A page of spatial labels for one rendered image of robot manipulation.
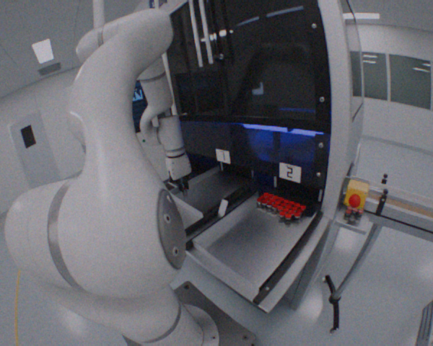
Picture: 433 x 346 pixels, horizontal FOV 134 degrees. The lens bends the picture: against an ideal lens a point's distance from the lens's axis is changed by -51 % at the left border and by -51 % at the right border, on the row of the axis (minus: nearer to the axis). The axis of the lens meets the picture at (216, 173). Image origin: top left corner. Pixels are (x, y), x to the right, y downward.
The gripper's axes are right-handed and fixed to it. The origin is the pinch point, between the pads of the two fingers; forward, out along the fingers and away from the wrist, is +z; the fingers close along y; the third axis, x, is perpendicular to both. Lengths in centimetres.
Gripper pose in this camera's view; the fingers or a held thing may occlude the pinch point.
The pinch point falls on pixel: (183, 186)
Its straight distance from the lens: 83.9
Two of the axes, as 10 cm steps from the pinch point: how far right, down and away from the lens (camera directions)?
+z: 1.3, 9.0, 4.2
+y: -7.2, 3.7, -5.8
